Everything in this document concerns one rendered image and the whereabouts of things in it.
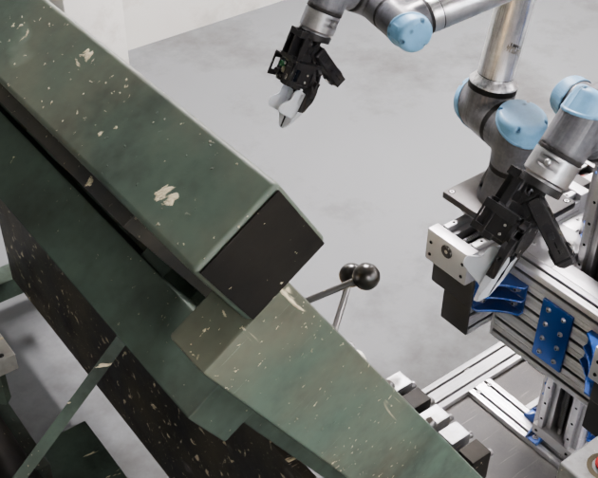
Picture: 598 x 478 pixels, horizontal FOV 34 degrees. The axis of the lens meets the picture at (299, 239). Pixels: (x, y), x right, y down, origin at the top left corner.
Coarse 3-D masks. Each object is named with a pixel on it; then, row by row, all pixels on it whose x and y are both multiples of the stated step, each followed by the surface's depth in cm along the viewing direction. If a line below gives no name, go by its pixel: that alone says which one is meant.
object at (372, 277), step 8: (360, 264) 131; (368, 264) 131; (360, 272) 130; (368, 272) 130; (376, 272) 130; (352, 280) 132; (360, 280) 130; (368, 280) 130; (376, 280) 130; (328, 288) 133; (336, 288) 132; (344, 288) 132; (360, 288) 131; (368, 288) 131; (312, 296) 133; (320, 296) 133
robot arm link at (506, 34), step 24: (528, 0) 211; (504, 24) 215; (528, 24) 216; (504, 48) 218; (480, 72) 224; (504, 72) 221; (456, 96) 232; (480, 96) 224; (504, 96) 223; (480, 120) 224
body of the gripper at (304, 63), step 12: (288, 36) 195; (300, 36) 192; (312, 36) 193; (288, 48) 196; (300, 48) 194; (312, 48) 196; (288, 60) 196; (300, 60) 195; (312, 60) 198; (276, 72) 198; (288, 72) 195; (300, 72) 195; (312, 72) 197; (288, 84) 194; (300, 84) 197; (312, 84) 199
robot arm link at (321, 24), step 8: (304, 16) 194; (312, 16) 192; (320, 16) 192; (328, 16) 192; (304, 24) 194; (312, 24) 192; (320, 24) 192; (328, 24) 193; (336, 24) 194; (320, 32) 193; (328, 32) 194
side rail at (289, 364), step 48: (288, 288) 86; (192, 336) 87; (240, 336) 85; (288, 336) 89; (336, 336) 94; (240, 384) 89; (288, 384) 93; (336, 384) 99; (384, 384) 104; (288, 432) 98; (336, 432) 103; (384, 432) 110; (432, 432) 117
